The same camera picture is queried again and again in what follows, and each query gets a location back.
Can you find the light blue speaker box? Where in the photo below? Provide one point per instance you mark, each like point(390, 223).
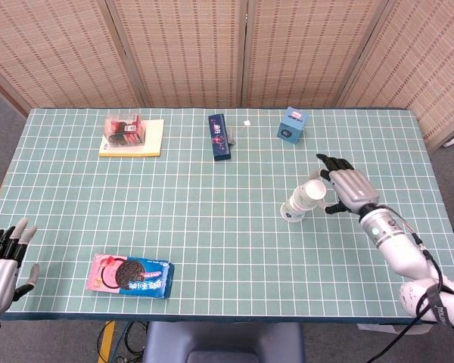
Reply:
point(291, 126)

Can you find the yellow notepad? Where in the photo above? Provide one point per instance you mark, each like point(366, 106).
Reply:
point(153, 140)

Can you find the small white paper scrap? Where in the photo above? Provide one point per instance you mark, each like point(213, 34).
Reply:
point(246, 123)

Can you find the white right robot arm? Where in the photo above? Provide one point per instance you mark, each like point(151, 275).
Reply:
point(401, 253)

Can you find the small grey clip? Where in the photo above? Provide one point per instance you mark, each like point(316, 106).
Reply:
point(232, 138)

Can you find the blue Oreo cookie box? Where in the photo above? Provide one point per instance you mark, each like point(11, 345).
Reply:
point(132, 278)

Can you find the dark blue long box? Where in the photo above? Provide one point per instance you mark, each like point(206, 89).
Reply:
point(219, 138)

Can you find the yellow floor strip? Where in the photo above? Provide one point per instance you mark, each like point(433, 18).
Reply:
point(106, 342)

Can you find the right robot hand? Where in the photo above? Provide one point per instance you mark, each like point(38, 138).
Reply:
point(353, 185)

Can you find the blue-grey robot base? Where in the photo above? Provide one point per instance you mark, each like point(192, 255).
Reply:
point(223, 342)

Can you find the green grid tablecloth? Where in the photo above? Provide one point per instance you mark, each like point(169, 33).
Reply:
point(212, 211)

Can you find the clear plastic capsule box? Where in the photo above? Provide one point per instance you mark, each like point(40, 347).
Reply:
point(123, 128)

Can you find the woven bamboo folding screen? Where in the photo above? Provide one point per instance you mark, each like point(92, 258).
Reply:
point(193, 49)

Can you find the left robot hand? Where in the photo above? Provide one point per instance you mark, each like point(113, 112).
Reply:
point(0, 272)

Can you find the white sheet on floor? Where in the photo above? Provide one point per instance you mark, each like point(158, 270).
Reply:
point(393, 329)

